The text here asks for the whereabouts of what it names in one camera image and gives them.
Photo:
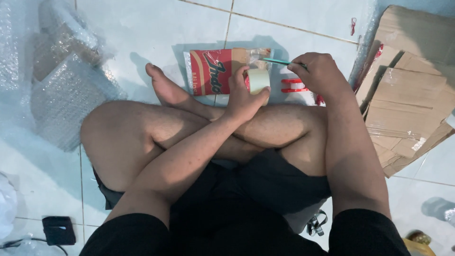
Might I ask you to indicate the person's right hand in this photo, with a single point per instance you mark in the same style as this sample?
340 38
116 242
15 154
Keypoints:
321 76

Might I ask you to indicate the person's left hand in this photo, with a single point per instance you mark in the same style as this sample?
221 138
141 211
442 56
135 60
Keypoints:
240 105

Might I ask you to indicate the person's right fingers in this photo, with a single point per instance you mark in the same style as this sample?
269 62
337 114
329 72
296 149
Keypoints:
298 69

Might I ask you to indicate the green utility cutter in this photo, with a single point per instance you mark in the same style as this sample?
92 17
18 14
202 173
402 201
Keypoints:
277 61

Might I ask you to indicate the clear packing tape roll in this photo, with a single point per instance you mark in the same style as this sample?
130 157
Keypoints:
258 80

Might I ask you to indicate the red tape dispenser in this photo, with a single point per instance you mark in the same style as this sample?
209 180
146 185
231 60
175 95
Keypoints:
293 85

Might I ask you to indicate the red plastic scrap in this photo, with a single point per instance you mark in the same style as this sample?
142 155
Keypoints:
320 100

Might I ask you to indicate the person's right leg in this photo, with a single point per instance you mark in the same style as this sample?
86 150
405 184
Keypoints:
277 124

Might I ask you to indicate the person's leg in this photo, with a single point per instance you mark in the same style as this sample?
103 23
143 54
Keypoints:
277 124
124 142

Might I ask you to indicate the red plastic-wrapped cardboard box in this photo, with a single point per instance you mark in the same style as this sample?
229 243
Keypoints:
209 71

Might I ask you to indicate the pile of flattened cardboard boxes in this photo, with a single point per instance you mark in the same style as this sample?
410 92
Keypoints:
408 96

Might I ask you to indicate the dark grey shorts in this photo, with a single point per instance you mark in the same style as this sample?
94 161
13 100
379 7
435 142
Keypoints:
270 185

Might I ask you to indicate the black shirt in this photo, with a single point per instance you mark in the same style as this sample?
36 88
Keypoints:
231 234

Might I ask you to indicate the person's left leg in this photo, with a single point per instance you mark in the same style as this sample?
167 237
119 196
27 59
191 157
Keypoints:
124 142

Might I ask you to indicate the yellow brown object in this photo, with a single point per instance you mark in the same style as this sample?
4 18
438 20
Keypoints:
419 243

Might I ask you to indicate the heap of clear bubble wrap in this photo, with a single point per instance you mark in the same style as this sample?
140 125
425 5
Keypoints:
60 81

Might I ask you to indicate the black power adapter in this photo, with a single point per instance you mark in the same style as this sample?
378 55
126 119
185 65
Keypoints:
58 230

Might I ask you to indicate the white plastic bag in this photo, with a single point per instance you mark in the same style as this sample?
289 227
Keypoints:
7 206

